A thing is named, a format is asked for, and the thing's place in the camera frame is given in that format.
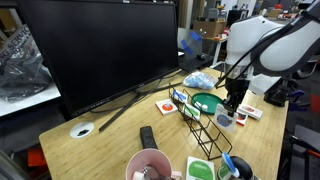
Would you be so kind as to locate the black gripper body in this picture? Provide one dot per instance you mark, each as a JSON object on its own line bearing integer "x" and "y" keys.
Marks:
{"x": 237, "y": 87}

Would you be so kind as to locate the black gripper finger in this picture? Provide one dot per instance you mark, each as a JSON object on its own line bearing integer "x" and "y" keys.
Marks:
{"x": 229, "y": 106}
{"x": 238, "y": 103}

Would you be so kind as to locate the white card blue picture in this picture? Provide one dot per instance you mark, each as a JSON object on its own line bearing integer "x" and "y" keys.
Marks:
{"x": 225, "y": 120}

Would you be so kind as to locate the white card green picture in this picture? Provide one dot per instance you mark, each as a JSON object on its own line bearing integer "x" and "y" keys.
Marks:
{"x": 191, "y": 111}

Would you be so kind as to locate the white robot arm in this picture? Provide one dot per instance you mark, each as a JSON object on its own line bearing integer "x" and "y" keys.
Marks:
{"x": 266, "y": 43}

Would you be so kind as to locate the small metal object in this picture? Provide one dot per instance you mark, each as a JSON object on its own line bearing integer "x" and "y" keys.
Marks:
{"x": 151, "y": 173}

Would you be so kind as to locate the white abc book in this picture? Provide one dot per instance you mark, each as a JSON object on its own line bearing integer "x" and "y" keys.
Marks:
{"x": 250, "y": 110}

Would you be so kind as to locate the green plate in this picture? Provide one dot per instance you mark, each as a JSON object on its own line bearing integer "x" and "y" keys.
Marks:
{"x": 208, "y": 98}

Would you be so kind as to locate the small white cylinder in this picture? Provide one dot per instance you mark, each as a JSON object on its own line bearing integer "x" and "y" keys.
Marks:
{"x": 198, "y": 104}
{"x": 204, "y": 107}

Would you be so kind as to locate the plastic bag blue white items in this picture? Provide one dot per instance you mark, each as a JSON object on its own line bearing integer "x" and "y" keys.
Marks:
{"x": 200, "y": 80}

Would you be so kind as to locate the black table clamp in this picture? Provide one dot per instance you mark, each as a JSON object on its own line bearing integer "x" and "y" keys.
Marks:
{"x": 278, "y": 93}

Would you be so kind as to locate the black keyboard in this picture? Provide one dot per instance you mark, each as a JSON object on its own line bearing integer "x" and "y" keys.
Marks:
{"x": 195, "y": 63}

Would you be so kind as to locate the white card blue stripes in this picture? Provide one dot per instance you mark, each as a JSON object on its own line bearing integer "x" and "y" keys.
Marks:
{"x": 180, "y": 96}

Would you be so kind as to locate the blue spoon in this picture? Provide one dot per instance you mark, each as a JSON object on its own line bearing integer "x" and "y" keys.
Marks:
{"x": 230, "y": 163}

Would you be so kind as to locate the white card orange circle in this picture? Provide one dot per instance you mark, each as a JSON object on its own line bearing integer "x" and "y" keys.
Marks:
{"x": 166, "y": 106}

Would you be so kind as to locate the clear board blue tape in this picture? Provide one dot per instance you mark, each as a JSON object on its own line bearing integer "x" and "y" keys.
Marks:
{"x": 191, "y": 43}

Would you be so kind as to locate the cardboard box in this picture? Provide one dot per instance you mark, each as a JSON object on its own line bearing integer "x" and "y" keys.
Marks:
{"x": 210, "y": 28}

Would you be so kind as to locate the white card green circle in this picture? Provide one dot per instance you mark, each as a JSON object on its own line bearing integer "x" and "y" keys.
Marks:
{"x": 200, "y": 170}

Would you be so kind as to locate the black rectangular block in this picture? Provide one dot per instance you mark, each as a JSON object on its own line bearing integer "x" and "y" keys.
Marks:
{"x": 148, "y": 137}

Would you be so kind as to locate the pink mug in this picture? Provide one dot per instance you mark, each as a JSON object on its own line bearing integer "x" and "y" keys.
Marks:
{"x": 150, "y": 160}

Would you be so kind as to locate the small white block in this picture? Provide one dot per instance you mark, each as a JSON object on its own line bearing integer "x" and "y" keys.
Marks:
{"x": 137, "y": 175}

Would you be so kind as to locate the black computer monitor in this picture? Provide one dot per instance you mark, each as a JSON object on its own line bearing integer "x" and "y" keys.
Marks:
{"x": 106, "y": 50}

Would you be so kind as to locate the white side table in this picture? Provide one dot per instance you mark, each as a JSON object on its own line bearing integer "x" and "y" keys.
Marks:
{"x": 30, "y": 100}

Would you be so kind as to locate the orange box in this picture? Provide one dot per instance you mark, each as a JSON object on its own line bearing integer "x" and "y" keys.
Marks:
{"x": 35, "y": 156}

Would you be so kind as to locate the grey plastic bag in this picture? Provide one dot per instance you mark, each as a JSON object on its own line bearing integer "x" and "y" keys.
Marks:
{"x": 23, "y": 73}

